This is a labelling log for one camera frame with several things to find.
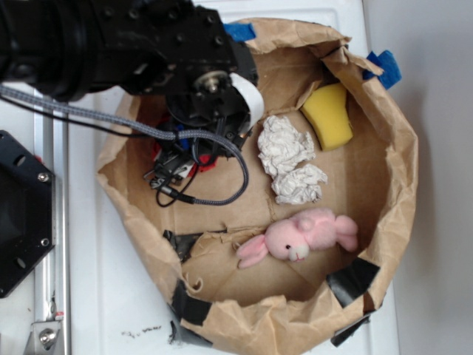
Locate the grey braided cable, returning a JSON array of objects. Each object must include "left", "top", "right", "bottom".
[{"left": 0, "top": 83, "right": 250, "bottom": 206}]

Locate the crumpled white paper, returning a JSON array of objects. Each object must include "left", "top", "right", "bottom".
[{"left": 257, "top": 115, "right": 328, "bottom": 205}]

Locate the white plastic tray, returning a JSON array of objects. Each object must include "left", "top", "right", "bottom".
[{"left": 68, "top": 1, "right": 400, "bottom": 354}]

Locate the blue tape top right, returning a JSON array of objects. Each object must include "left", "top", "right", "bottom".
[{"left": 362, "top": 50, "right": 402, "bottom": 89}]

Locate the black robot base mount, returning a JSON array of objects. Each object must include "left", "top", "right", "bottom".
[{"left": 1, "top": 130, "right": 55, "bottom": 299}]

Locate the pink plush bunny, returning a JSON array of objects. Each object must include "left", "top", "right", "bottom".
[{"left": 236, "top": 208, "right": 358, "bottom": 268}]

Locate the brown paper bag bin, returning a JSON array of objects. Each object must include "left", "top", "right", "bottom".
[{"left": 97, "top": 18, "right": 418, "bottom": 354}]

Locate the metal corner bracket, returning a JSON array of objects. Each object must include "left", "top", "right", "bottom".
[{"left": 23, "top": 321, "right": 64, "bottom": 355}]

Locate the blue tape top left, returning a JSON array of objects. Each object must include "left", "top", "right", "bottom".
[{"left": 223, "top": 22, "right": 256, "bottom": 42}]

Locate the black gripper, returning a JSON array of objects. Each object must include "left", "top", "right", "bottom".
[{"left": 143, "top": 72, "right": 265, "bottom": 189}]

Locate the blue tape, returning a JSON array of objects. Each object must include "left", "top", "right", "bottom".
[
  {"left": 223, "top": 22, "right": 256, "bottom": 42},
  {"left": 362, "top": 50, "right": 402, "bottom": 89}
]

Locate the aluminium frame rail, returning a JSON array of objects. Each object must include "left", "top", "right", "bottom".
[{"left": 25, "top": 111, "right": 72, "bottom": 354}]

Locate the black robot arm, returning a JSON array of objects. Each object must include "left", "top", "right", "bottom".
[{"left": 1, "top": 1, "right": 260, "bottom": 160}]

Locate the yellow sponge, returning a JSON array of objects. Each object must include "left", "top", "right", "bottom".
[{"left": 301, "top": 83, "right": 353, "bottom": 151}]

